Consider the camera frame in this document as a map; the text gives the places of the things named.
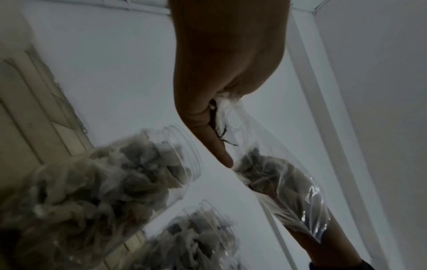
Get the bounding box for pile of tea bags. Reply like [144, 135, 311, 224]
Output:
[0, 132, 193, 270]
[133, 211, 240, 270]

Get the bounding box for person's left hand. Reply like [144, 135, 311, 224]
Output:
[168, 0, 291, 169]

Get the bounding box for person's right hand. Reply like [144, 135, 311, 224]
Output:
[248, 169, 366, 264]

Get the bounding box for tea bags in plastic bag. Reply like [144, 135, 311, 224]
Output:
[234, 147, 314, 209]

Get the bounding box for black wrist strap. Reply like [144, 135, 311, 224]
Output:
[308, 259, 377, 270]

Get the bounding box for clear plastic bag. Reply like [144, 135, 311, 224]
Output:
[209, 91, 331, 244]

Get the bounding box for beige wooden door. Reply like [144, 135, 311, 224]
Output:
[0, 43, 147, 270]

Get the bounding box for large clear plastic jar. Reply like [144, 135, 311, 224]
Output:
[0, 125, 205, 270]

